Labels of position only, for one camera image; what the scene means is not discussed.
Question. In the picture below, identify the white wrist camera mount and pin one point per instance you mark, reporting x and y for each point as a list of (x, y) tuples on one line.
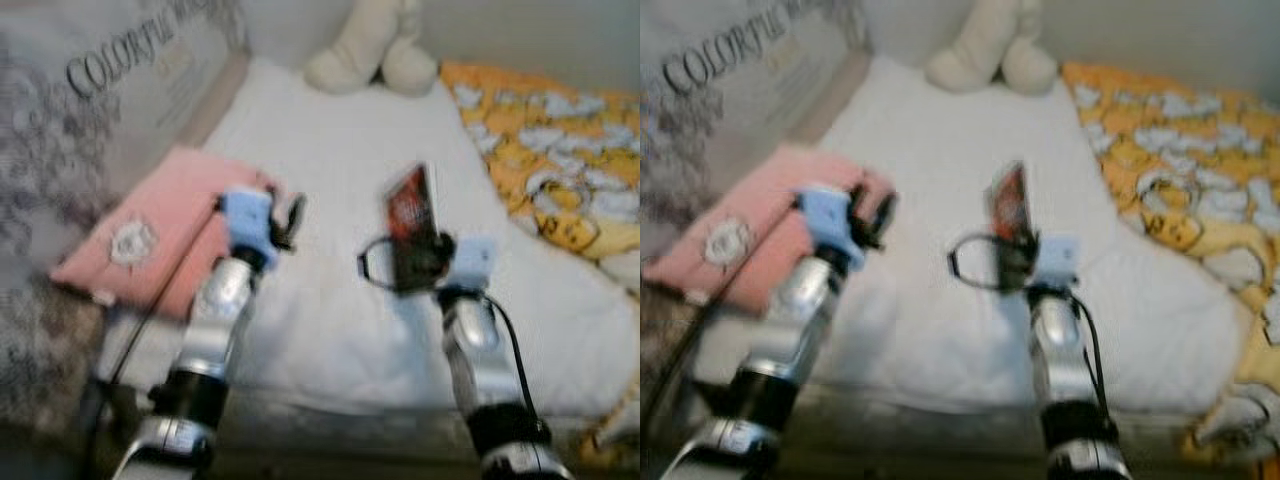
[(248, 220), (1058, 260), (475, 260), (825, 220)]

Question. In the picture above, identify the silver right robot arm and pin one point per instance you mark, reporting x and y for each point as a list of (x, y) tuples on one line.
[(1060, 350), (480, 350)]

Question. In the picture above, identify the grey quilted mattress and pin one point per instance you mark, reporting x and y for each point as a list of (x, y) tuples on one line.
[(350, 425), (950, 425)]

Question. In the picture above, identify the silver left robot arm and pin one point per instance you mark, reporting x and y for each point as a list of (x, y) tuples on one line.
[(215, 320), (800, 310)]

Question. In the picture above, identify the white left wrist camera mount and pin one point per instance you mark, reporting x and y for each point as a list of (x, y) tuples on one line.
[(825, 220), (248, 220)]

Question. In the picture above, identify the red black book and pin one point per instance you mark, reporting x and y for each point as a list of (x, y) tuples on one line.
[(1008, 200), (410, 205)]

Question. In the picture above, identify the cream plush toy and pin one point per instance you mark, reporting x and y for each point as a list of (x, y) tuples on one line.
[(360, 50), (985, 50)]

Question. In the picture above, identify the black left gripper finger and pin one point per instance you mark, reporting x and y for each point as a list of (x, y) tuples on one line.
[(296, 215), (883, 215)]

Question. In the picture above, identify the orange yellow patterned blanket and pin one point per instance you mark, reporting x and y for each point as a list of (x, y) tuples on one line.
[(1160, 140), (540, 140)]

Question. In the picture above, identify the white quilted mattress pad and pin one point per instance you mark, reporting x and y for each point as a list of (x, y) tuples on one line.
[(340, 150), (950, 140)]

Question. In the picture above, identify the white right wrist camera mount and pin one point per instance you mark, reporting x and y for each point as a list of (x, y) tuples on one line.
[(475, 260), (1058, 260)]

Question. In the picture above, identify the grey floral printed cushion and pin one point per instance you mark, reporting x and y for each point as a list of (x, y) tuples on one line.
[(120, 90), (740, 90)]

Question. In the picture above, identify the pink pillow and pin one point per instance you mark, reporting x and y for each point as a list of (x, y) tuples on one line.
[(760, 210), (150, 210)]

